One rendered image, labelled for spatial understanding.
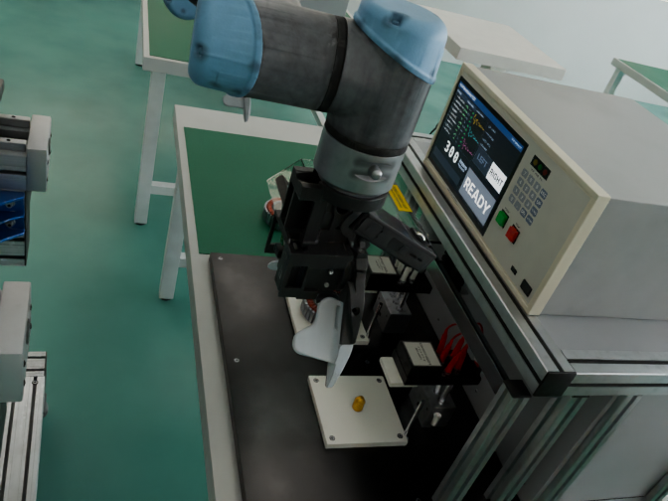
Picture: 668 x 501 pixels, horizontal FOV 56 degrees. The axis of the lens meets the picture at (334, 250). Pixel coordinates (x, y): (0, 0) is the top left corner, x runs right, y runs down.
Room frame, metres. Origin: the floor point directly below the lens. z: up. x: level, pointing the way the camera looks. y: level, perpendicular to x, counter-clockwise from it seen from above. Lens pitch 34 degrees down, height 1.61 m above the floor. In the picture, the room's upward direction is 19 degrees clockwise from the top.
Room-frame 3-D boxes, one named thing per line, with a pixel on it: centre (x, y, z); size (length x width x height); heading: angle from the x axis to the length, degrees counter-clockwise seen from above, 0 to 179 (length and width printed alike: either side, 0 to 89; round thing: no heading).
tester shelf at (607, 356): (1.04, -0.37, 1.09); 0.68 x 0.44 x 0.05; 25
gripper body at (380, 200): (0.51, 0.01, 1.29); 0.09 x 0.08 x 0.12; 117
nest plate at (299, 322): (1.02, -0.03, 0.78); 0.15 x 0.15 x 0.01; 25
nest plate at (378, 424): (0.80, -0.13, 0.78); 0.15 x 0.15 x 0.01; 25
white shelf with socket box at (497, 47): (1.97, -0.22, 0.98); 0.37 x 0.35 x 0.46; 25
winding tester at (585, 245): (1.03, -0.38, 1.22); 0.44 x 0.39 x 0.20; 25
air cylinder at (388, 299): (1.08, -0.16, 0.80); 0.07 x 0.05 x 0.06; 25
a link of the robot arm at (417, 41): (0.51, 0.01, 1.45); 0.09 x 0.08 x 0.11; 110
